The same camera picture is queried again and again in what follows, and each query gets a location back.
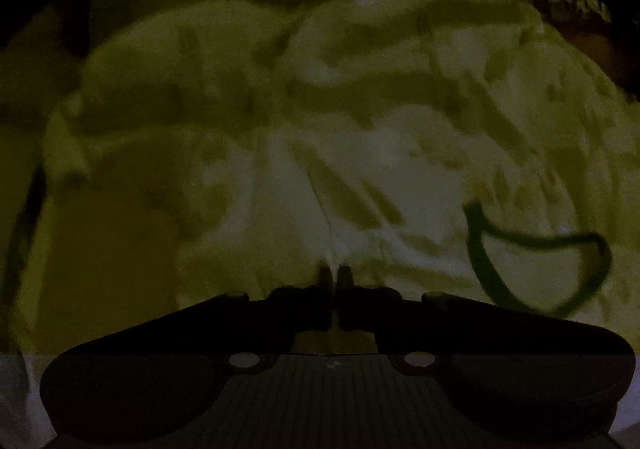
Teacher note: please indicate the leaf print quilt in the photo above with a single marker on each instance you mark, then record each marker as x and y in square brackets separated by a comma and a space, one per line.
[200, 79]

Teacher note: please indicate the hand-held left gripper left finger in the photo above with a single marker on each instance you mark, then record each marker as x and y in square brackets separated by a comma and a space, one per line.
[324, 279]

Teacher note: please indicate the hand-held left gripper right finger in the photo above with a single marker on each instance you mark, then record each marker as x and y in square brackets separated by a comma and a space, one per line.
[345, 279]

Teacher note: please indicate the small white garment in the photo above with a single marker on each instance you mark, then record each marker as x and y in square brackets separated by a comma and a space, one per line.
[360, 199]

